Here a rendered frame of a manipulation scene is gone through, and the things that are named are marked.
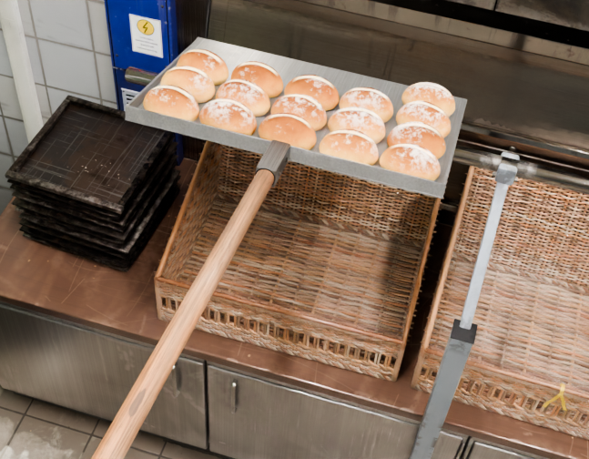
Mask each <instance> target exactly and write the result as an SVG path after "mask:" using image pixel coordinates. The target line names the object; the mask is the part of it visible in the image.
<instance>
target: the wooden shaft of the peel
mask: <svg viewBox="0 0 589 459"><path fill-rule="evenodd" d="M273 182H274V176H273V174H272V173H271V172H270V171H268V170H266V169H261V170H259V171H258V172H257V174H256V175H255V177H254V179H253V180H252V181H251V183H250V185H249V187H248V189H247V191H246V192H245V194H244V196H243V198H242V199H241V201H240V203H239V204H238V206H237V208H236V209H235V211H234V213H233V215H232V216H231V218H230V220H229V221H228V224H227V226H226V227H225V229H224V230H223V231H222V233H221V235H220V237H219V238H218V241H217V243H216V244H215V246H214V248H213V249H212V251H211V252H210V254H209V255H208V258H207V260H206V261H205V263H204V265H203V266H202V268H201V270H200V272H199V273H198V276H197V277H196V278H195V280H194V282H193V283H192V285H191V287H190V289H189V290H188V293H187V294H186V296H185V298H184V300H183V301H182V302H181V304H180V306H179V307H178V310H177V311H176V313H175V315H174V317H173V318H172V320H171V322H170V324H169V325H168V327H167V328H166V330H165V332H164V334H163V335H162V337H161V339H160V341H159V342H158V344H157V346H156V348H155V350H154V351H153V352H152V354H151V356H150V358H149V359H148V361H147V363H146V365H145V367H144V369H143V370H142V372H141V374H140V375H139V376H138V378H137V380H136V382H135V384H134V386H133V387H132V389H131V391H130V392H129V394H128V396H127V398H126V400H125V401H124V403H123V404H122V406H121V408H120V409H119V411H118V413H117V415H116V417H115V419H114V421H113V422H112V424H111V425H110V426H109V428H108V430H107V432H106V434H105V436H104V437H103V439H102V441H101V443H100V444H99V446H98V448H97V449H96V451H95V453H94V454H93V456H92V458H91V459H124V457H125V456H126V454H127V451H128V449H129V447H130V445H131V444H132V443H133V441H134V439H135V437H136V435H137V433H138V431H139V429H140V427H141V425H142V423H143V422H144V421H145V419H146V417H147V414H148V413H149V411H150V409H151V407H152V405H153V403H154V401H155V400H156V399H157V396H158V394H159V392H160V391H161V389H162V387H163V385H164V383H165V381H166V380H167V378H168V376H169V374H170V372H171V370H172V369H173V367H174V365H175V363H176V361H177V359H178V357H179V355H180V354H181V352H182V350H183V348H184V347H185V345H186V343H187V341H188V338H189V337H190V335H191V333H192V332H193V330H194V328H195V326H196V325H197V323H198V320H199V318H200V316H201V315H202V313H203V311H204V310H205V308H206V306H207V305H208V302H209V300H210V298H211V296H212V294H213V293H214V291H215V289H216V288H217V286H218V284H219V282H220V280H221V278H222V276H223V274H224V272H225V271H226V269H227V267H228V265H229V263H230V262H231V260H232V258H233V256H234V254H235V252H236V250H237V249H238V247H239V244H240V243H241V241H242V240H243V238H244V236H245V234H246V232H247V230H248V228H249V226H250V224H251V222H252V220H253V219H254V218H255V216H256V214H257V212H258V210H259V208H260V206H261V204H262V202H263V200H264V198H265V197H266V196H267V194H268V192H269V189H270V187H271V186H272V184H273Z"/></svg>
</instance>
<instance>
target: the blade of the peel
mask: <svg viewBox="0 0 589 459"><path fill-rule="evenodd" d="M193 49H207V50H209V51H211V52H213V53H215V54H217V55H218V56H220V57H221V58H222V59H223V60H224V62H225V63H226V65H227V67H228V79H227V80H226V82H228V81H229V80H231V74H232V72H233V70H234V69H235V67H236V66H238V65H239V64H241V63H244V62H248V61H259V62H262V63H265V64H267V65H269V66H271V67H272V68H274V69H275V70H276V71H277V72H278V73H279V75H280V76H281V79H282V82H283V90H282V92H281V93H280V94H279V95H278V96H277V97H271V98H270V99H269V102H270V108H269V111H268V112H267V113H266V114H265V115H263V116H260V117H255V119H256V121H257V128H256V130H255V132H254V133H253V134H252V135H251V136H249V135H245V134H241V133H238V132H234V131H230V130H226V129H222V128H218V127H212V126H208V125H204V124H201V122H200V119H199V115H198V118H197V119H196V120H195V121H194V122H193V121H189V120H185V119H182V118H178V117H172V116H167V115H163V114H159V113H156V112H152V111H148V110H145V109H144V105H143V102H144V98H145V96H146V94H147V92H148V91H149V90H151V89H152V88H154V87H158V86H161V84H160V83H161V79H162V77H163V76H164V75H165V73H166V72H167V71H168V70H169V69H171V68H173V67H176V66H177V63H178V60H179V58H180V57H181V56H182V55H183V54H184V53H186V52H187V51H189V50H193ZM302 75H316V76H319V77H323V78H325V79H327V80H328V81H330V82H331V83H332V85H334V86H335V87H336V89H337V91H338V93H339V98H340V99H341V97H342V96H343V95H344V94H345V93H346V92H347V91H349V90H351V89H353V88H356V87H372V88H375V89H377V90H380V92H382V93H383V94H385V95H386V96H387V97H388V98H389V100H390V101H391V103H392V107H393V114H392V117H391V118H390V119H389V120H388V121H387V122H385V123H383V124H384V126H385V136H384V138H383V139H382V141H381V142H379V143H377V144H376V146H377V149H378V153H379V156H378V159H377V161H376V162H375V164H374V165H373V166H371V165H367V164H363V163H360V162H356V161H352V160H348V159H345V158H338V157H334V156H330V155H326V154H322V153H320V149H319V146H320V142H321V141H322V140H323V138H324V137H325V136H326V135H328V134H329V133H330V130H329V127H328V122H329V120H330V117H331V116H332V115H333V114H334V113H335V112H336V111H338V110H340V100H339V103H338V105H337V106H336V107H335V108H333V109H332V110H328V111H325V112H326V115H327V121H326V124H325V126H324V127H323V128H322V129H320V130H317V131H315V133H316V138H317V140H316V144H315V146H314V147H313V148H312V149H311V150H307V149H304V148H297V147H293V146H290V153H289V161H292V162H296V163H300V164H303V165H307V166H311V167H314V168H321V169H325V170H328V171H332V172H336V173H340V174H343V175H347V176H351V177H354V178H358V179H365V180H369V181H373V182H377V183H381V184H384V185H388V186H392V187H395V188H399V189H406V190H409V191H413V192H417V193H421V194H424V195H428V196H432V197H435V198H439V199H442V198H443V194H444V191H445V187H446V183H447V179H448V176H449V172H450V168H451V164H452V158H453V154H454V150H455V147H456V143H457V139H458V136H459V132H460V128H461V124H462V118H463V114H464V110H465V107H466V103H467V99H465V98H461V97H453V98H454V102H455V110H454V112H453V113H452V114H451V115H450V116H449V120H450V122H451V131H450V133H449V134H448V135H447V136H446V137H445V138H444V141H445V146H446V149H445V152H444V154H443V155H442V156H441V157H440V158H438V161H439V164H440V175H439V177H438V178H437V179H435V180H434V181H433V180H429V179H426V178H419V177H415V176H412V175H408V174H404V173H400V172H397V171H393V170H389V169H385V168H381V165H380V158H381V155H382V153H383V152H384V151H385V150H386V149H387V148H388V147H389V146H388V142H387V138H388V136H389V134H390V133H391V131H392V130H393V129H394V128H396V127H397V126H398V124H397V121H396V116H397V113H398V111H399V110H400V109H401V108H402V107H403V106H404V105H403V103H402V99H401V98H402V94H403V93H404V91H405V90H406V89H407V88H408V87H409V86H406V85H403V84H398V83H394V82H391V81H387V80H382V79H378V78H375V77H370V76H364V75H359V74H355V73H351V72H347V71H343V70H339V69H335V68H331V67H327V66H320V65H316V64H312V63H308V62H304V61H300V60H296V59H292V58H288V57H284V56H277V55H272V54H269V53H265V52H260V51H257V50H253V49H248V48H245V47H241V46H233V45H230V44H226V43H221V42H218V41H214V40H209V39H206V38H202V37H197V39H196V40H195V41H194V42H193V43H192V44H191V45H190V46H189V47H188V48H186V49H185V50H184V51H183V52H182V53H181V54H180V55H179V56H178V57H177V58H176V59H175V60H174V61H173V62H172V63H170V64H169V65H168V66H167V67H166V68H165V69H164V70H163V71H162V72H161V73H160V74H159V75H158V76H157V77H155V78H154V79H153V80H152V81H151V82H150V83H149V84H148V85H147V86H146V87H145V88H144V89H143V90H142V91H141V92H139V93H138V94H137V95H136V96H135V97H134V98H133V99H132V100H131V101H130V102H129V103H128V104H127V105H126V118H125V120H127V121H131V122H135V123H138V124H142V125H146V126H150V127H153V128H160V129H164V130H167V131H171V132H175V133H179V134H182V135H186V136H190V137H193V138H200V139H204V140H207V141H211V142H215V143H219V144H222V145H226V146H231V147H234V148H241V149H245V150H248V151H252V152H256V153H260V154H263V155H264V153H265V151H266V150H267V148H268V146H269V144H270V142H271V141H270V140H266V139H263V138H260V136H259V125H260V123H261V122H262V121H263V119H264V118H266V117H268V116H270V115H271V108H272V106H273V104H274V103H275V101H276V100H277V99H279V98H280V97H283V96H285V94H284V90H285V87H286V85H287V84H288V83H289V82H290V80H291V79H293V78H294V77H298V76H302ZM226 82H225V83H226Z"/></svg>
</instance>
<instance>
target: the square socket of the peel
mask: <svg viewBox="0 0 589 459"><path fill-rule="evenodd" d="M289 153H290V144H289V143H285V142H281V141H277V140H274V139H273V140H272V141H271V142H270V144H269V146H268V148H267V150H266V151H265V153H264V155H263V157H262V158H261V160H260V162H259V164H258V165H257V168H256V173H255V175H256V174H257V172H258V171H259V170H261V169H266V170H268V171H270V172H271V173H272V174H273V176H274V182H273V184H272V186H271V187H272V188H274V187H275V185H276V183H277V181H278V180H279V177H280V175H281V173H282V171H283V169H284V168H285V167H286V165H287V163H288V161H289Z"/></svg>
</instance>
